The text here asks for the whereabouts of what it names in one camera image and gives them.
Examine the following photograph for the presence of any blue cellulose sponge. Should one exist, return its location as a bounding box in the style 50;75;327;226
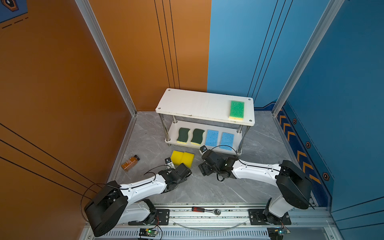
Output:
219;133;234;151
205;130;219;147

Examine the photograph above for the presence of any green yellow wavy sponge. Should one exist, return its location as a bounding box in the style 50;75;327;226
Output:
177;128;191;144
191;129;205;146

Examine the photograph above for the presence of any light green sponge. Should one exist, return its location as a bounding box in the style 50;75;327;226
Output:
229;101;245;121

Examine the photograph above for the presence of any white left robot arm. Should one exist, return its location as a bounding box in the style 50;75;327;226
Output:
84;164;192;237

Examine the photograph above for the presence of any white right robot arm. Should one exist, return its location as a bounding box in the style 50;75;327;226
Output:
199;146;313;225

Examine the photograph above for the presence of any white two-tier shelf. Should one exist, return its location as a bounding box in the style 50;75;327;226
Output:
156;89;255;155

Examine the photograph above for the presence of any yellow foam sponge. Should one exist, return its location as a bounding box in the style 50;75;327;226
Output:
180;152;195;168
171;151;184;166

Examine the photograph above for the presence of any amber small bottle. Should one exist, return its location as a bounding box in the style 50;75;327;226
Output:
121;155;140;172

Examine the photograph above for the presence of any left green circuit board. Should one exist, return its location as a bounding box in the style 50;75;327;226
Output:
138;228;159;239

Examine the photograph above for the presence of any right circuit board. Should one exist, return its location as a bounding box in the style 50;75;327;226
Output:
267;228;291;240

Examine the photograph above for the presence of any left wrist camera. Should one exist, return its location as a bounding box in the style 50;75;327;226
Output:
165;158;175;170

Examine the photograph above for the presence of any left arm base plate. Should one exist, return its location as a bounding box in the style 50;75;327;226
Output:
128;209;170;226

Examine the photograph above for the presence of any red handled ratchet tool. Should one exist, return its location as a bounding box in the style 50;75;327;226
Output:
192;207;221;216

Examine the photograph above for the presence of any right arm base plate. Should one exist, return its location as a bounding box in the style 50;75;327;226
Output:
248;209;292;226

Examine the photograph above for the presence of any aluminium front rail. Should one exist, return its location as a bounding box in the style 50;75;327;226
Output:
99;204;343;240

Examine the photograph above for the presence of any aluminium left corner post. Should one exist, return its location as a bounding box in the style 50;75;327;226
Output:
75;0;138;117

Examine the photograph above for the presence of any aluminium corner post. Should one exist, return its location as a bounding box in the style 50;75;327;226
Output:
272;0;345;117
75;0;138;117

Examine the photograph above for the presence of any aluminium right corner post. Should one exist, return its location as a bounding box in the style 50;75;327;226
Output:
272;0;345;117

